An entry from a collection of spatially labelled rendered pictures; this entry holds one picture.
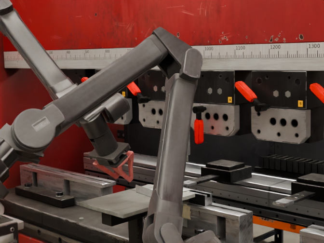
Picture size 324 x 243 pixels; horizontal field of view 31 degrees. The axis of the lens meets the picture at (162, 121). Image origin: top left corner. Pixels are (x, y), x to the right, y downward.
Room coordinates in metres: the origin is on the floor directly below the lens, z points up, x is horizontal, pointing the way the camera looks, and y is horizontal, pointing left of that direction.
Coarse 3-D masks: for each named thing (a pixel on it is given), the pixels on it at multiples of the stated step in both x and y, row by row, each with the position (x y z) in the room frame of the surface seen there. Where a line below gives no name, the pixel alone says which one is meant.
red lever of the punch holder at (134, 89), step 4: (132, 84) 1.64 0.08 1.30; (128, 88) 1.64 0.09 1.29; (132, 88) 1.63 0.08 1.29; (136, 88) 1.63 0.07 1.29; (132, 92) 1.63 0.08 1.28; (136, 92) 1.62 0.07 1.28; (140, 92) 1.63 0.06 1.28; (140, 96) 1.61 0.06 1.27; (140, 100) 1.60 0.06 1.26; (144, 100) 1.60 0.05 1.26; (148, 100) 1.62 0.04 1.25
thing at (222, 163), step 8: (224, 160) 1.83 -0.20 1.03; (208, 168) 1.77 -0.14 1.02; (216, 168) 1.76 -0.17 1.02; (224, 168) 1.74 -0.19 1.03; (232, 168) 1.74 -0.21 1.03; (240, 168) 1.75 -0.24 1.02; (248, 168) 1.78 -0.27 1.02; (208, 176) 1.73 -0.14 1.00; (216, 176) 1.73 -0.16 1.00; (224, 176) 1.73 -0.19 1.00; (232, 176) 1.72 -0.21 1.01; (240, 176) 1.75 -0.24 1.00; (248, 176) 1.78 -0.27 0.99; (184, 184) 1.64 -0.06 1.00; (192, 184) 1.65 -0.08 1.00
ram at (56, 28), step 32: (32, 0) 2.04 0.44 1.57; (64, 0) 1.91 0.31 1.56; (96, 0) 1.79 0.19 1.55; (128, 0) 1.69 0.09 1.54; (160, 0) 1.60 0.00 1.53; (192, 0) 1.51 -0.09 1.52; (224, 0) 1.44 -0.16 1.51; (256, 0) 1.37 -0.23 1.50; (288, 0) 1.31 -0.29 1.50; (320, 0) 1.25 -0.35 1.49; (32, 32) 2.05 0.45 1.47; (64, 32) 1.92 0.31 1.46; (96, 32) 1.80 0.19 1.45; (128, 32) 1.69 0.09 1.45; (192, 32) 1.52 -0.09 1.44; (224, 32) 1.44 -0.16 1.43; (256, 32) 1.37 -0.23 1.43; (288, 32) 1.31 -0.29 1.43; (320, 32) 1.25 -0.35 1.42; (64, 64) 1.92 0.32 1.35; (96, 64) 1.80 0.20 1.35; (224, 64) 1.44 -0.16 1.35; (256, 64) 1.37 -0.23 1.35; (288, 64) 1.31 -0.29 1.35; (320, 64) 1.25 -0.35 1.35
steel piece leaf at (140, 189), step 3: (135, 186) 1.58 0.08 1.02; (138, 186) 1.57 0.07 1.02; (141, 186) 1.56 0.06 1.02; (138, 189) 1.57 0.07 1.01; (141, 189) 1.56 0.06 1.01; (144, 189) 1.54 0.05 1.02; (147, 189) 1.53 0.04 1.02; (150, 189) 1.52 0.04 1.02; (138, 192) 1.57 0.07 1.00; (141, 192) 1.56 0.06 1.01; (144, 192) 1.54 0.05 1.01; (147, 192) 1.53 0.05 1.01; (150, 192) 1.52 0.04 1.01; (147, 195) 1.53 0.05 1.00; (150, 195) 1.52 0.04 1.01
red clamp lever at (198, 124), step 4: (192, 108) 1.46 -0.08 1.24; (196, 108) 1.45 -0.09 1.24; (200, 108) 1.46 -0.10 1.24; (204, 108) 1.47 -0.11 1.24; (196, 112) 1.45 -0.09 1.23; (200, 112) 1.46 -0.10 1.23; (196, 116) 1.46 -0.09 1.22; (200, 116) 1.46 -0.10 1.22; (196, 120) 1.46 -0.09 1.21; (200, 120) 1.46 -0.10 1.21; (196, 124) 1.46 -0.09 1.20; (200, 124) 1.46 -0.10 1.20; (196, 128) 1.46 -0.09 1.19; (200, 128) 1.46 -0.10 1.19; (196, 132) 1.46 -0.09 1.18; (200, 132) 1.46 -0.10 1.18; (196, 136) 1.46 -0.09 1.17; (200, 136) 1.46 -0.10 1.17; (196, 140) 1.46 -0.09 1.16; (200, 140) 1.46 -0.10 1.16
